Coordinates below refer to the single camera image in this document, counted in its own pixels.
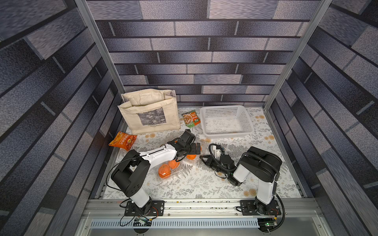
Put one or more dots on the aluminium front rail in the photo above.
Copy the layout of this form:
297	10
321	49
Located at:
192	208

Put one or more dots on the cream Monet canvas tote bag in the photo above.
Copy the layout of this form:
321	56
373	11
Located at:
150	110

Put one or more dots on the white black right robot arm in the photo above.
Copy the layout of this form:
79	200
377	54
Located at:
263	165

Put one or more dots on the orange fruit one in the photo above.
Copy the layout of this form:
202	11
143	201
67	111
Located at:
173	164

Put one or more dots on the orange fruit two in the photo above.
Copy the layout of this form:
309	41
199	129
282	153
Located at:
164	171

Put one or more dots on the floral patterned table cloth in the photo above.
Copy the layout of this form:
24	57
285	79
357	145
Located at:
196	180

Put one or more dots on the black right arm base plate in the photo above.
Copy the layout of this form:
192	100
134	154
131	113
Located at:
257	208

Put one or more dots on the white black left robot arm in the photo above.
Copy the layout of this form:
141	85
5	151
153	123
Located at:
130	174

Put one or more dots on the green red snack packet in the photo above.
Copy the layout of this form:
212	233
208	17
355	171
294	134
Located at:
191	119

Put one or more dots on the orange fruit four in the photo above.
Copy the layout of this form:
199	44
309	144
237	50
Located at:
191	156

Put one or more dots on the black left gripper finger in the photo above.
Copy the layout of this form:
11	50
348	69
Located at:
196	146
194	152

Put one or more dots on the orange red snack bag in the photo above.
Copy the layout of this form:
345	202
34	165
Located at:
124	141

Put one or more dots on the white plastic perforated basket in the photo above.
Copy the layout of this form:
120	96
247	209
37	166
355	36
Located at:
219	122

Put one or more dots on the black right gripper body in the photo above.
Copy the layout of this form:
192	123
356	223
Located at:
211	161

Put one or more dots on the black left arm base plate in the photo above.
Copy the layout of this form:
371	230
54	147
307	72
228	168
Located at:
154	208

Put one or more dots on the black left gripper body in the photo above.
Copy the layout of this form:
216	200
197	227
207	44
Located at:
186	148

